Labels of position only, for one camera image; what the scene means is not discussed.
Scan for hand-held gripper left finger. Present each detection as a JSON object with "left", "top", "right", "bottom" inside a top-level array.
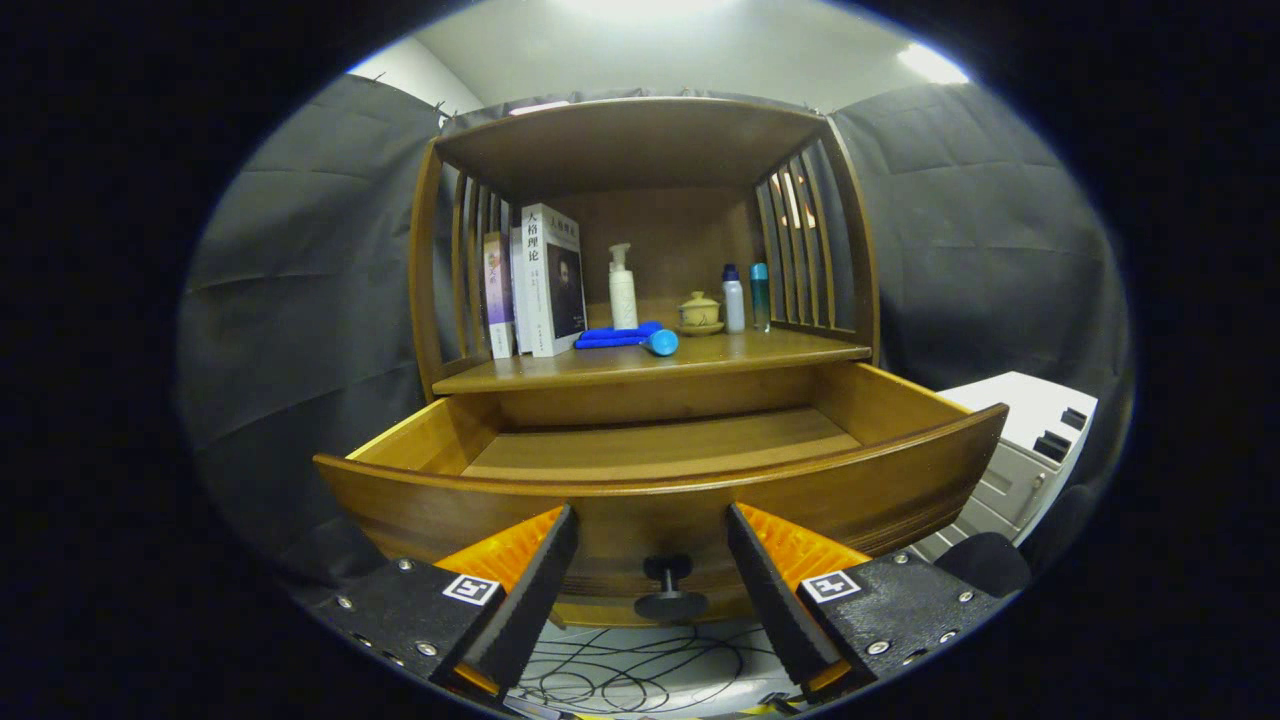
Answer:
[{"left": 300, "top": 503, "right": 581, "bottom": 701}]

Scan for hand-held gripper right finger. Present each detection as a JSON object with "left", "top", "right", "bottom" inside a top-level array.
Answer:
[{"left": 725, "top": 502, "right": 1011, "bottom": 701}]

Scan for wooden drawer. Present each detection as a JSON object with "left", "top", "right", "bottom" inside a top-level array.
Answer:
[{"left": 313, "top": 362, "right": 1009, "bottom": 629}]

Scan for wooden countertop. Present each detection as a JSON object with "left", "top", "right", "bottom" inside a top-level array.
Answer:
[{"left": 432, "top": 325, "right": 873, "bottom": 396}]

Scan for white metal cabinet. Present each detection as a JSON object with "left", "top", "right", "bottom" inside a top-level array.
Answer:
[{"left": 908, "top": 371, "right": 1099, "bottom": 563}]

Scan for wooden cabinet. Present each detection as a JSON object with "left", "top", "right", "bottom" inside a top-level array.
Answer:
[{"left": 408, "top": 96, "right": 883, "bottom": 401}]

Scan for blue folded cloth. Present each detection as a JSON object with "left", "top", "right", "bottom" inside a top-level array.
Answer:
[{"left": 574, "top": 321, "right": 664, "bottom": 350}]

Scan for thin white book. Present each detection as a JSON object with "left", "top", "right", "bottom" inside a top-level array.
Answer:
[{"left": 510, "top": 226, "right": 528, "bottom": 355}]

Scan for thick white portrait book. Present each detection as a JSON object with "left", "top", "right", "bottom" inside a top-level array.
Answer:
[{"left": 521, "top": 203, "right": 588, "bottom": 359}]

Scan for thin purple book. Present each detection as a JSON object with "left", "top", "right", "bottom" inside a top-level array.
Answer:
[{"left": 483, "top": 232, "right": 517, "bottom": 359}]

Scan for white pump bottle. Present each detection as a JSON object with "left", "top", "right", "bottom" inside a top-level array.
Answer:
[{"left": 608, "top": 243, "right": 639, "bottom": 331}]

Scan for long ceiling light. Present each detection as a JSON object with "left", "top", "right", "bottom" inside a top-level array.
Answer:
[{"left": 897, "top": 42, "right": 971, "bottom": 87}]

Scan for black floor cables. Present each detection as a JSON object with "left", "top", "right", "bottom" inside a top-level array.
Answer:
[{"left": 508, "top": 622, "right": 801, "bottom": 717}]

